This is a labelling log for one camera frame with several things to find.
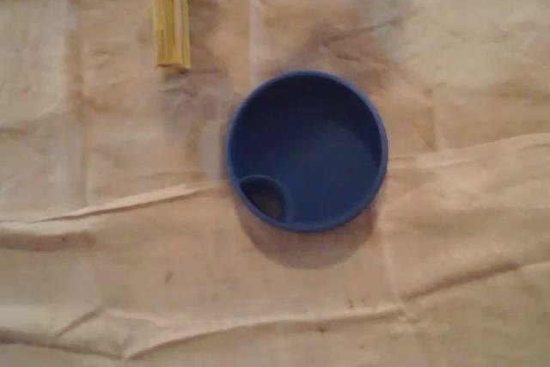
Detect yellow rectangular block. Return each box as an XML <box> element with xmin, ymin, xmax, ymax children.
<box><xmin>151</xmin><ymin>0</ymin><xmax>193</xmax><ymax>76</ymax></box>

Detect blue round bowl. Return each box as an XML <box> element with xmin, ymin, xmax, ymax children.
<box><xmin>225</xmin><ymin>69</ymin><xmax>390</xmax><ymax>234</ymax></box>

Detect white creased table cloth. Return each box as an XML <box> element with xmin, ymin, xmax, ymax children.
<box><xmin>0</xmin><ymin>0</ymin><xmax>550</xmax><ymax>367</ymax></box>

